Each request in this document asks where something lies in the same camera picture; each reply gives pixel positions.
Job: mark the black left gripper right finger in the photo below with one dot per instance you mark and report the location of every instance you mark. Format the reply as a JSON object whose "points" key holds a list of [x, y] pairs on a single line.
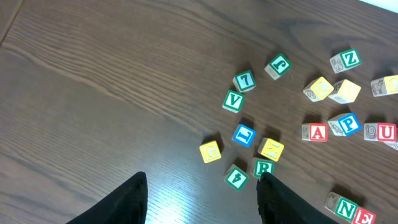
{"points": [[278, 204]]}

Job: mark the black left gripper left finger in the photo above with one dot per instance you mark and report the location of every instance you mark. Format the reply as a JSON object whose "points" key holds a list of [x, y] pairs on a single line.
{"points": [[126, 204]]}

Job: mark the green R block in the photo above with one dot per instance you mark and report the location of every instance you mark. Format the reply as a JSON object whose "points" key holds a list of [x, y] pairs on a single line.
{"points": [[259, 166]]}

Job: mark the green N block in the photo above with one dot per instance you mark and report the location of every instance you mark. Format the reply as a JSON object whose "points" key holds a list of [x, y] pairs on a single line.
{"points": [[341, 206]]}

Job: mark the red E block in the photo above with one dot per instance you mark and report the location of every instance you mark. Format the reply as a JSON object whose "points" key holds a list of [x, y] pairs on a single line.
{"points": [[363, 216]]}

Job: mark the green 4 block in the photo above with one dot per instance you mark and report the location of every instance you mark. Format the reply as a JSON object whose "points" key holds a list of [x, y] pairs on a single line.
{"points": [[236, 177]]}

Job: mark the yellow block beside R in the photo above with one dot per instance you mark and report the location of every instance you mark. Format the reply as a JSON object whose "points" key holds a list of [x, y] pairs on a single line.
{"points": [[271, 149]]}

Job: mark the blue L block lower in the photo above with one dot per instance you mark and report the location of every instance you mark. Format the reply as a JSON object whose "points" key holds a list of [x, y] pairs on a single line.
{"points": [[244, 135]]}

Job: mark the red A block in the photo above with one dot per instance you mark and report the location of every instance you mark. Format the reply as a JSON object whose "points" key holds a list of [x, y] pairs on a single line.
{"points": [[314, 132]]}

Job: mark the yellow block far left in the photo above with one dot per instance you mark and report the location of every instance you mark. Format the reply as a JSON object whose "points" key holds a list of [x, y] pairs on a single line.
{"points": [[210, 151]]}

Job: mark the blue P block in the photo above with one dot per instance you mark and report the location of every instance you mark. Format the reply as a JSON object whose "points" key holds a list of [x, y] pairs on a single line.
{"points": [[344, 124]]}

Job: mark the green V block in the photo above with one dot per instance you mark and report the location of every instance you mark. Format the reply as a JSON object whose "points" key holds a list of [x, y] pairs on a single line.
{"points": [[233, 101]]}

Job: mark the yellow block near J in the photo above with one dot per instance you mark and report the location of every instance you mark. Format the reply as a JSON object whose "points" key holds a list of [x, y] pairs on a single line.
{"points": [[318, 89]]}

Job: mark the green 7 block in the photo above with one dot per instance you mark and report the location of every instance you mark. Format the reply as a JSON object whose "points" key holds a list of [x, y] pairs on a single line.
{"points": [[244, 81]]}

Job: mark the red U block left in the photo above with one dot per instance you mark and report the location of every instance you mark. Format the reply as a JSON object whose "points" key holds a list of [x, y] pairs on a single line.
{"points": [[380, 132]]}

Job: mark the red I block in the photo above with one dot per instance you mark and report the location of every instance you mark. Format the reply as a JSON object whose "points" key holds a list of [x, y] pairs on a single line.
{"points": [[393, 145]]}

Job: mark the yellow S block left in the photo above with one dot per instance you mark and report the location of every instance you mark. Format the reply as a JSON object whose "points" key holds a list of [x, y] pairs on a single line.
{"points": [[344, 92]]}

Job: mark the green J block left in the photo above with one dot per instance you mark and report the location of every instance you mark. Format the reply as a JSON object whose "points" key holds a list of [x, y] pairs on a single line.
{"points": [[278, 66]]}

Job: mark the green Z block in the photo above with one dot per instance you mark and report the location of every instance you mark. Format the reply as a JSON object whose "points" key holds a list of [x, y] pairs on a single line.
{"points": [[345, 60]]}

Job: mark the yellow block top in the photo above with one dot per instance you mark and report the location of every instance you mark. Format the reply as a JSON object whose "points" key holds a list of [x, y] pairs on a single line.
{"points": [[385, 86]]}

